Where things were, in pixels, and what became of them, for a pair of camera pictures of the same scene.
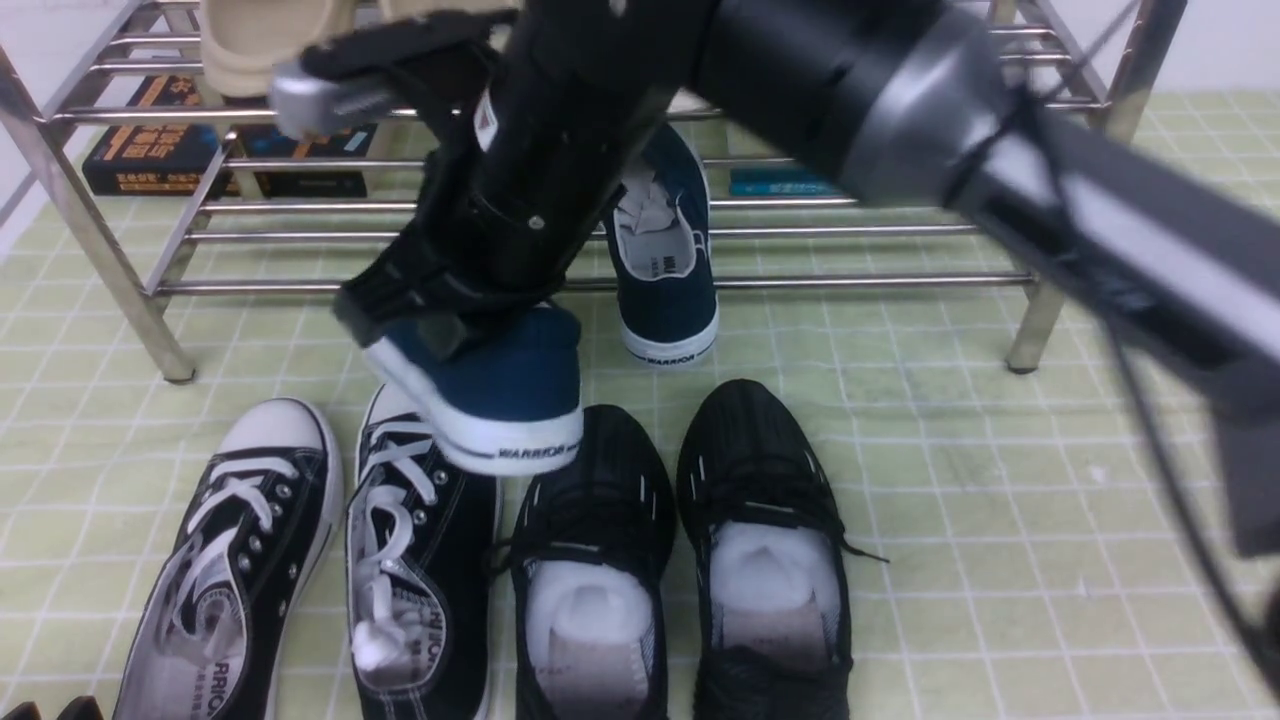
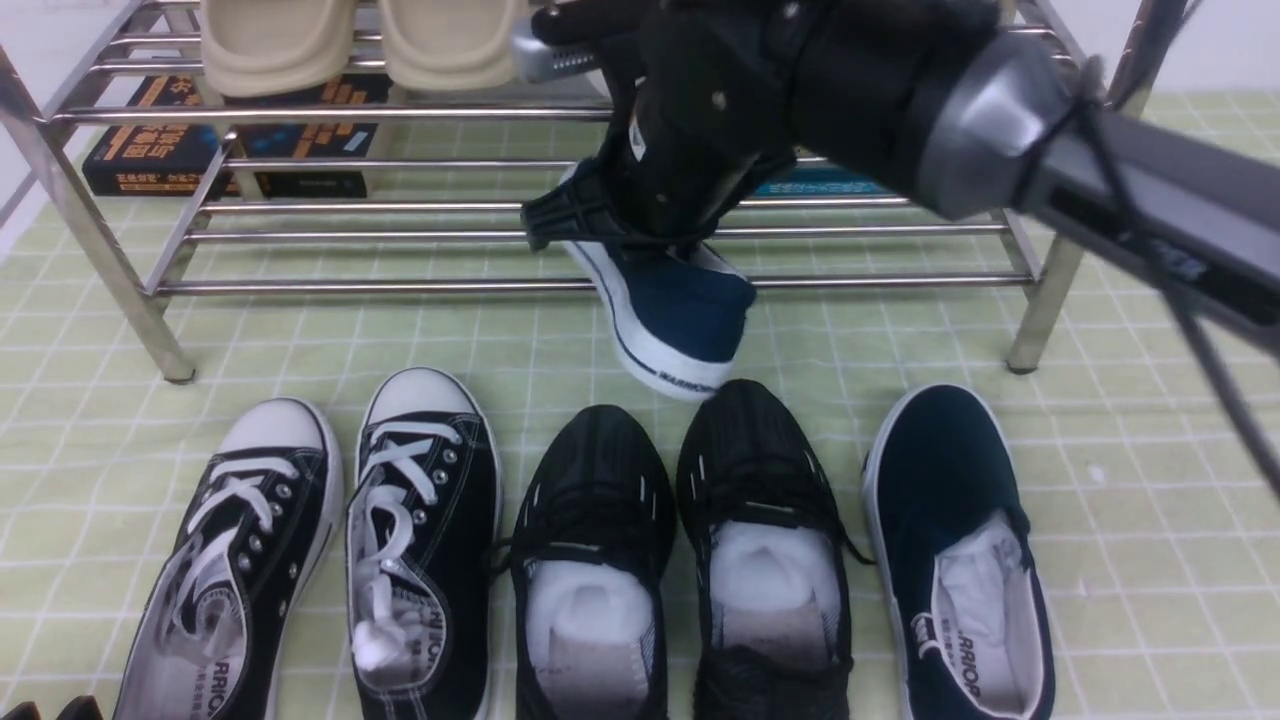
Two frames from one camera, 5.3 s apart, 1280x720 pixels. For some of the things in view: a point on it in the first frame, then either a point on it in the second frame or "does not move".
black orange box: (168, 138) does not move
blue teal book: (773, 182) does not move
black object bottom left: (82, 708) does not move
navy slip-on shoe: (511, 399) → (965, 596)
